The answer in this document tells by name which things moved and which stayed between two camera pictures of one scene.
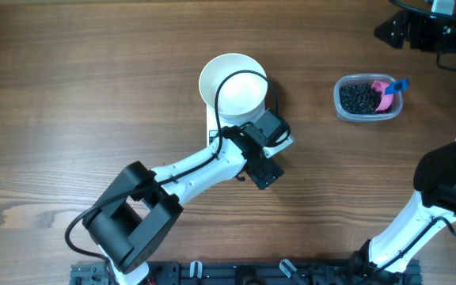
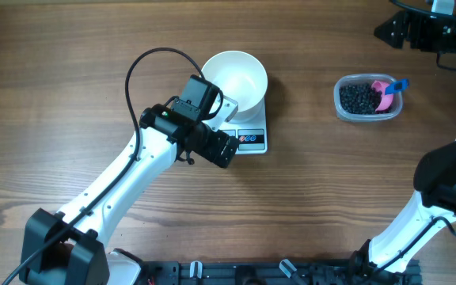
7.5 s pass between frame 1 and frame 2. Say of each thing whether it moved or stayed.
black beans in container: stayed
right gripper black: stayed
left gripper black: moved
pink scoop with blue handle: stayed
